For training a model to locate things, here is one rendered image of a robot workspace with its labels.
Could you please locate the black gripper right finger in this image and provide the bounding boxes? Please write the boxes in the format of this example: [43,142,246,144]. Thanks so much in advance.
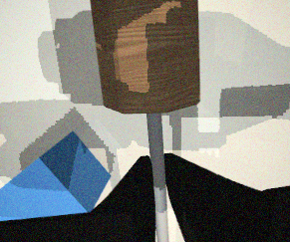
[164,153,290,242]

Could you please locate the blue cube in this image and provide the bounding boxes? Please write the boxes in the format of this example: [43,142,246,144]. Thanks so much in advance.
[0,131,111,221]

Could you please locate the wooden-handled tool with grey metal shaft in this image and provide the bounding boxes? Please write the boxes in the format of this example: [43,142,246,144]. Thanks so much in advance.
[90,0,200,242]

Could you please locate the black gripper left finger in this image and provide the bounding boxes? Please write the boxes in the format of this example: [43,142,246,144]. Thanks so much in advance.
[0,155,156,242]

